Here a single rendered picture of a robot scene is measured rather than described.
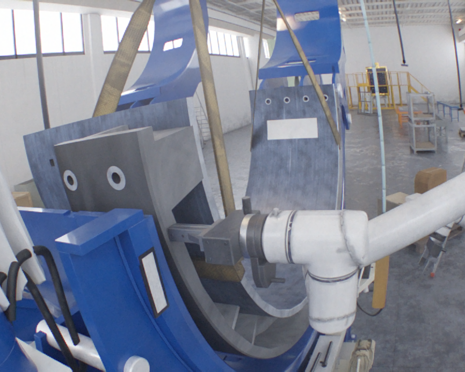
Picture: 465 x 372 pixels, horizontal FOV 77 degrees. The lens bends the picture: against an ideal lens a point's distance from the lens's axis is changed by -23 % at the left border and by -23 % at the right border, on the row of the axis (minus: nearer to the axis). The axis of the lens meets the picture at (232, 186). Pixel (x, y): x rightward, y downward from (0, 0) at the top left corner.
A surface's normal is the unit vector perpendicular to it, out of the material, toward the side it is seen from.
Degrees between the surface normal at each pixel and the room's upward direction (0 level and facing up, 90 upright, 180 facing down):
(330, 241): 81
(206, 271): 115
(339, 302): 91
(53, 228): 95
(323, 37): 43
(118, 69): 104
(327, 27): 53
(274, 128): 75
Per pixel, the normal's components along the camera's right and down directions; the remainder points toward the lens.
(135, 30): 0.79, 0.30
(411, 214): -0.35, -0.47
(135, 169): -0.40, 0.36
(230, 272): -0.31, 0.66
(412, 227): -0.15, 0.09
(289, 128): -0.43, 0.02
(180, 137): 0.90, -0.01
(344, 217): -0.22, -0.81
